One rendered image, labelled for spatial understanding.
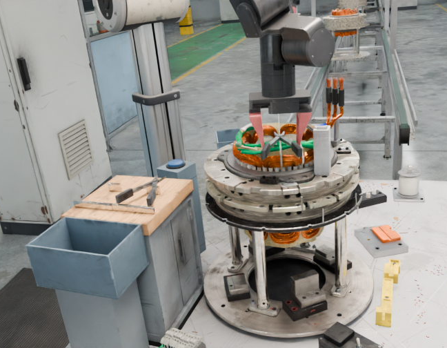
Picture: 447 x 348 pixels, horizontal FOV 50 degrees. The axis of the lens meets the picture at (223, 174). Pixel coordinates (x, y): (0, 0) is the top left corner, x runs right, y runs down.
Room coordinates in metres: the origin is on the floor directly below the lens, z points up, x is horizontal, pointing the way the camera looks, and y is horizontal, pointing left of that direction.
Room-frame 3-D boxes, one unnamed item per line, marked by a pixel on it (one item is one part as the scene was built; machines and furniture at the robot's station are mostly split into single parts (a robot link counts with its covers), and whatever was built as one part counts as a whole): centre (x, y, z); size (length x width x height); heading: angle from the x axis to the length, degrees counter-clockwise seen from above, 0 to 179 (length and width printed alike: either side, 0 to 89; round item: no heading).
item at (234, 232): (1.00, -0.01, 0.91); 0.02 x 0.02 x 0.21
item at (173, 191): (0.88, 0.19, 1.05); 0.20 x 0.19 x 0.02; 157
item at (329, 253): (0.97, -0.23, 0.83); 0.05 x 0.04 x 0.02; 31
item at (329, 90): (0.96, -0.24, 1.21); 0.04 x 0.04 x 0.03; 67
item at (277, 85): (0.80, -0.11, 1.28); 0.10 x 0.07 x 0.07; 85
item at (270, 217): (0.93, -0.12, 1.05); 0.29 x 0.29 x 0.06
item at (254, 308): (0.82, -0.06, 0.81); 0.07 x 0.03 x 0.01; 59
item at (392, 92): (6.73, -2.10, 0.40); 9.75 x 0.62 x 0.79; 162
